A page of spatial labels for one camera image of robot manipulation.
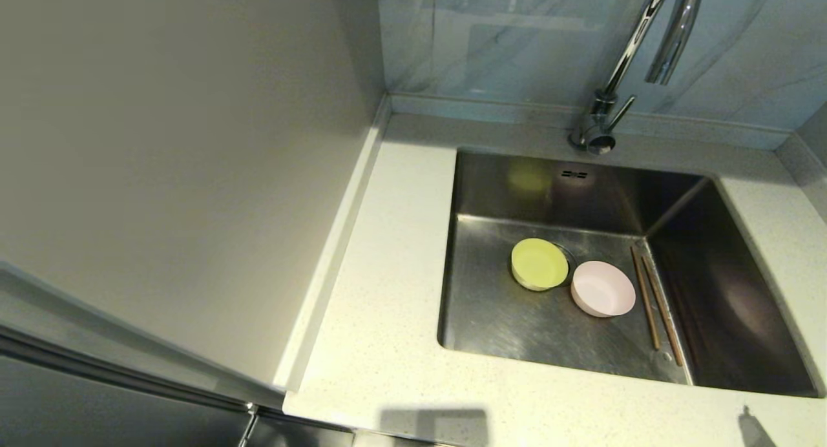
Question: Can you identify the yellow plastic bowl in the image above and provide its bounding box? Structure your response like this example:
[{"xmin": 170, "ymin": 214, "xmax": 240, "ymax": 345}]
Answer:
[{"xmin": 510, "ymin": 238, "xmax": 570, "ymax": 292}]

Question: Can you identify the chrome gooseneck faucet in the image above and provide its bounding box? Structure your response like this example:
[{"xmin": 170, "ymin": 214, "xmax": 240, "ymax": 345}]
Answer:
[{"xmin": 567, "ymin": 0, "xmax": 705, "ymax": 156}]

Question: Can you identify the pink plastic bowl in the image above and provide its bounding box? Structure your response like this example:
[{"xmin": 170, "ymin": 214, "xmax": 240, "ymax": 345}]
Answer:
[{"xmin": 571, "ymin": 260, "xmax": 637, "ymax": 318}]

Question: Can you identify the wooden chopstick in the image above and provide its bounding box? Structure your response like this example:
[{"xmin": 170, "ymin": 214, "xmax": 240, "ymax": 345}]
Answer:
[
  {"xmin": 642, "ymin": 256, "xmax": 685, "ymax": 368},
  {"xmin": 630, "ymin": 246, "xmax": 662, "ymax": 351}
]

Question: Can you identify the stainless steel sink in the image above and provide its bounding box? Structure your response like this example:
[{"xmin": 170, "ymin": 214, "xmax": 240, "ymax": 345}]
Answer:
[{"xmin": 437, "ymin": 148, "xmax": 822, "ymax": 399}]

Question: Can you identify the metal sink drain strainer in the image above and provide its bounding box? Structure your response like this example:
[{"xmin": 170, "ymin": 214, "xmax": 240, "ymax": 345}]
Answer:
[{"xmin": 554, "ymin": 242, "xmax": 578, "ymax": 287}]

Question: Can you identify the grey tall cabinet door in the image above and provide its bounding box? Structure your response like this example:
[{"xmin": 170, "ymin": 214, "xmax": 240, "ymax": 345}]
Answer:
[{"xmin": 0, "ymin": 327, "xmax": 355, "ymax": 447}]

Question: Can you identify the chrome cabinet door handle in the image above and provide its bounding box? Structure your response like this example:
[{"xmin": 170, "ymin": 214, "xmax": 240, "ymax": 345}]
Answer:
[{"xmin": 236, "ymin": 403, "xmax": 259, "ymax": 447}]

